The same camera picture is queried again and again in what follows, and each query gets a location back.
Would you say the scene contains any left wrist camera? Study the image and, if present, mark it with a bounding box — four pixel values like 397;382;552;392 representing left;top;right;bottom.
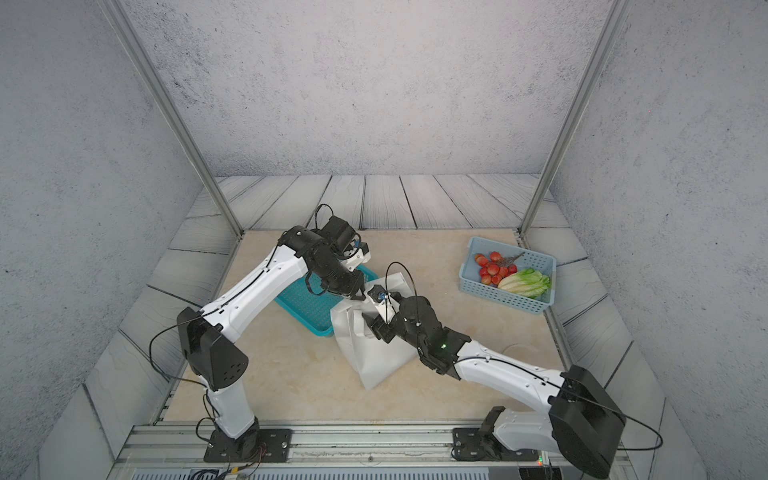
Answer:
317;215;371;270

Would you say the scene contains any aluminium frame post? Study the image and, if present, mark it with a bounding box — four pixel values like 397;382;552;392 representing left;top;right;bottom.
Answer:
518;0;633;237
98;0;244;240

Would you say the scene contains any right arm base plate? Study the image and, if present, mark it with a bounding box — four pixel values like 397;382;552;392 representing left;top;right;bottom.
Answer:
451;428;541;462

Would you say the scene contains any right aluminium frame post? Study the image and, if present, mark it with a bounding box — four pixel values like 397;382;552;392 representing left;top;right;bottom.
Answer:
518;0;633;237

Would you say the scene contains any white insulated delivery bag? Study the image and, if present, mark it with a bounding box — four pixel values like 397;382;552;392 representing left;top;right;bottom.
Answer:
330;299;417;390

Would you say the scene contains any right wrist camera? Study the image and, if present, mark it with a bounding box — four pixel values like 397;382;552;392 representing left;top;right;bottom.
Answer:
366;284;399;324

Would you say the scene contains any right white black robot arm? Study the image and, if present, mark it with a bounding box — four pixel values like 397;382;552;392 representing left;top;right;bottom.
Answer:
362;287;627;479

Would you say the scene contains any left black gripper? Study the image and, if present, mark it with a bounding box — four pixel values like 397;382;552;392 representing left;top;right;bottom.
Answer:
313;255;372;298

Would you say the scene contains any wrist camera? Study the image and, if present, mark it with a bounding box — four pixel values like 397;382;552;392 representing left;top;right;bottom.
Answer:
317;215;371;270
366;284;399;324

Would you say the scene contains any left aluminium frame post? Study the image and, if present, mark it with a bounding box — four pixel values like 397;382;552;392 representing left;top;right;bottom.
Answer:
98;0;244;240

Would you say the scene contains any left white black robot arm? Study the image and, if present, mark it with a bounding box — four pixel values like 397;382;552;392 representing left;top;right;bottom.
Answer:
176;216;370;446

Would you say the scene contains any green lettuce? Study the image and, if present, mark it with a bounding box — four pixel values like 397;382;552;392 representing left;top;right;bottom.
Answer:
498;268;551;299

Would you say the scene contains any teal plastic basket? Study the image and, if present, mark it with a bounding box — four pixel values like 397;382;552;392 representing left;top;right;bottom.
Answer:
275;275;344;337

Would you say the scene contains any red cherry tomatoes bunch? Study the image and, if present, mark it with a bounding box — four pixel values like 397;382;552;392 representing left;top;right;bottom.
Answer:
473;251;518;287

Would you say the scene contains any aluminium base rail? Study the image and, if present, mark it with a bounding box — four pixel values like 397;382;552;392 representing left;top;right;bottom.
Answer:
109;421;587;479

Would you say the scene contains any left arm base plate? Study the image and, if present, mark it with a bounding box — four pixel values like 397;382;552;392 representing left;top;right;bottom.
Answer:
203;426;293;463

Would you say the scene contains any light blue plastic basket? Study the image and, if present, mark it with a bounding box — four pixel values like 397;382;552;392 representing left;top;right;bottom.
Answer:
459;236;556;314

